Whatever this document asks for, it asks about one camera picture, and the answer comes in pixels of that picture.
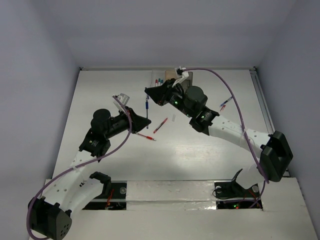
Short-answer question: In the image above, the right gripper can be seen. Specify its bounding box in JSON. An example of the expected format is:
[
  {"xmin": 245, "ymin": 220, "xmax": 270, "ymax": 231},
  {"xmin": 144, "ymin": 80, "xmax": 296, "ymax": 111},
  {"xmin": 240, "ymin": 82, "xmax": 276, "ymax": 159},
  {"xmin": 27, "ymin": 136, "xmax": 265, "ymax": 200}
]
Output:
[{"xmin": 145, "ymin": 77, "xmax": 194, "ymax": 118}]

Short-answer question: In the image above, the blue pen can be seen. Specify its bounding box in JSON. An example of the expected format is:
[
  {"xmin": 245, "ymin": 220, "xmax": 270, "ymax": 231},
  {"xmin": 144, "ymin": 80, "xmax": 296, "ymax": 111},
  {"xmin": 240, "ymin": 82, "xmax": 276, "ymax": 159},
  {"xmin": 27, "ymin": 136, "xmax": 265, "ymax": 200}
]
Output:
[
  {"xmin": 220, "ymin": 96, "xmax": 233, "ymax": 107},
  {"xmin": 145, "ymin": 95, "xmax": 149, "ymax": 119}
]

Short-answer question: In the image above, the red pen thin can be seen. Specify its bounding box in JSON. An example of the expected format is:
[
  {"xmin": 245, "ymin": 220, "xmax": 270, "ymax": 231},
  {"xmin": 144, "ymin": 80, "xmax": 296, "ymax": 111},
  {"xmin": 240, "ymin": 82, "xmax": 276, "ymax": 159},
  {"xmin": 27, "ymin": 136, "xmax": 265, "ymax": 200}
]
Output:
[{"xmin": 136, "ymin": 133, "xmax": 157, "ymax": 141}]

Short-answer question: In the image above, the red gel pen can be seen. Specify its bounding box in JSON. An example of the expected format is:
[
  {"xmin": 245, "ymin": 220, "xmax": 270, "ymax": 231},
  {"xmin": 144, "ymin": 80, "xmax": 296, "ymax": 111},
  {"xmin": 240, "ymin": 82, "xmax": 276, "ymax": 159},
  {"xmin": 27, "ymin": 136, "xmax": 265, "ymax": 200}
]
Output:
[{"xmin": 153, "ymin": 117, "xmax": 168, "ymax": 134}]

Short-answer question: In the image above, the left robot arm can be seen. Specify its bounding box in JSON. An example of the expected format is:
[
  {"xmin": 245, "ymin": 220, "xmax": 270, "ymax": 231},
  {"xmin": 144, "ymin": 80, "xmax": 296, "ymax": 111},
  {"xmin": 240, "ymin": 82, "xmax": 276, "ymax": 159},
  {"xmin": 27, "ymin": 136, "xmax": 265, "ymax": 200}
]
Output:
[{"xmin": 26, "ymin": 106, "xmax": 151, "ymax": 240}]

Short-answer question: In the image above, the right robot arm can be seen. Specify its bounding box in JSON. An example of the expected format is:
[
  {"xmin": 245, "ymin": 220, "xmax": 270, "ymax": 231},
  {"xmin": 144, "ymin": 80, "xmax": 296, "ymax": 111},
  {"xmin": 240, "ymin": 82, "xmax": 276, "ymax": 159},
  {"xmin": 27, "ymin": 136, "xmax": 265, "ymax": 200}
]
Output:
[{"xmin": 144, "ymin": 79, "xmax": 293, "ymax": 196}]

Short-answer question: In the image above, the clear plastic container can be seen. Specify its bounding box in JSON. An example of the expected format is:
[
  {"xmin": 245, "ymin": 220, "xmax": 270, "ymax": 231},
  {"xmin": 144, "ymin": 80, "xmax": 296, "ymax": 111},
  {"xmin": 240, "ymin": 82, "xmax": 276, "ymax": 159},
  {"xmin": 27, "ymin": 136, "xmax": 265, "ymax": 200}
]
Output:
[{"xmin": 150, "ymin": 70, "xmax": 165, "ymax": 87}]

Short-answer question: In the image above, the orange plastic container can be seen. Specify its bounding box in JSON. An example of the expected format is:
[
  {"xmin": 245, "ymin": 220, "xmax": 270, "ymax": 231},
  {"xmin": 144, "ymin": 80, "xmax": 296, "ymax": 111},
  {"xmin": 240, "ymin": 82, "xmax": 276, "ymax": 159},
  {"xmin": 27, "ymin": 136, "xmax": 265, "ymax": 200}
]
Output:
[{"xmin": 164, "ymin": 69, "xmax": 177, "ymax": 81}]

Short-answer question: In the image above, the grey plastic container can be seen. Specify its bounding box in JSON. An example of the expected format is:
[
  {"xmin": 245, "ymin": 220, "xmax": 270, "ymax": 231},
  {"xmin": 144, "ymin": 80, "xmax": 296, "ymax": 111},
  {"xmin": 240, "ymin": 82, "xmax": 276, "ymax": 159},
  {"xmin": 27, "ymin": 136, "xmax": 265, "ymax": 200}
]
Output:
[{"xmin": 184, "ymin": 71, "xmax": 193, "ymax": 87}]

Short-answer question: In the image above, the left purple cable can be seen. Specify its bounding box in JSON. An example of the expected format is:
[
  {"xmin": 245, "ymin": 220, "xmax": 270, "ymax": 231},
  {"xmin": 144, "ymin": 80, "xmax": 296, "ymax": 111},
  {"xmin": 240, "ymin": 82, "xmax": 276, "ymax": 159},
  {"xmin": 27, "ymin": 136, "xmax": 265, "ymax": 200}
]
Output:
[{"xmin": 26, "ymin": 96, "xmax": 133, "ymax": 240}]

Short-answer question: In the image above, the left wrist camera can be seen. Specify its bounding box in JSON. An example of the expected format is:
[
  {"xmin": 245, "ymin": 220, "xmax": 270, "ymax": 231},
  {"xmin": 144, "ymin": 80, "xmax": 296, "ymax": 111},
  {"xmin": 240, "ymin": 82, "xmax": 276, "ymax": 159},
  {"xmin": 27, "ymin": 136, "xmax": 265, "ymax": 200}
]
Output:
[{"xmin": 114, "ymin": 93, "xmax": 130, "ymax": 106}]

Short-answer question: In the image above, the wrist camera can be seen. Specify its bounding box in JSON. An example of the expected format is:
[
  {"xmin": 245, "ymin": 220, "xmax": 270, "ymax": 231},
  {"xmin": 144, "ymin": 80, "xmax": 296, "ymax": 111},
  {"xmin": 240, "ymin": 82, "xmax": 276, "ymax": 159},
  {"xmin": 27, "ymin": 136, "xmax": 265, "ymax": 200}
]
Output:
[
  {"xmin": 172, "ymin": 66, "xmax": 189, "ymax": 87},
  {"xmin": 114, "ymin": 93, "xmax": 130, "ymax": 106}
]

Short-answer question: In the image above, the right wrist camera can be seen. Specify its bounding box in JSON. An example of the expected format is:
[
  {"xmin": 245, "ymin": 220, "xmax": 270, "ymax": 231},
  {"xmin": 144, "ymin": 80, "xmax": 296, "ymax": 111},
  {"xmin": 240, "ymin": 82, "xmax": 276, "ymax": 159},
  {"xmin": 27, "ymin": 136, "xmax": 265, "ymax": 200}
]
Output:
[{"xmin": 172, "ymin": 66, "xmax": 189, "ymax": 87}]

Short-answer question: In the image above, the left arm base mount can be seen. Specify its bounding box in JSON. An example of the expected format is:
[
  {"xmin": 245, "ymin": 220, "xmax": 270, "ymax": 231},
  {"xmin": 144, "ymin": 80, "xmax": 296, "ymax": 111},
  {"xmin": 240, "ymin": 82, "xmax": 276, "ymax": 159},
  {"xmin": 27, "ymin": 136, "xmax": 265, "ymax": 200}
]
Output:
[{"xmin": 83, "ymin": 171, "xmax": 127, "ymax": 211}]

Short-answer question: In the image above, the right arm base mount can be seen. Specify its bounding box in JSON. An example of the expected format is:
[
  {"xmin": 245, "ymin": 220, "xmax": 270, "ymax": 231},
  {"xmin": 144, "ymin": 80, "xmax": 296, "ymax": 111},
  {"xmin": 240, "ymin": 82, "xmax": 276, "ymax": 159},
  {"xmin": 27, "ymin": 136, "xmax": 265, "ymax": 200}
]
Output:
[{"xmin": 212, "ymin": 169, "xmax": 263, "ymax": 210}]

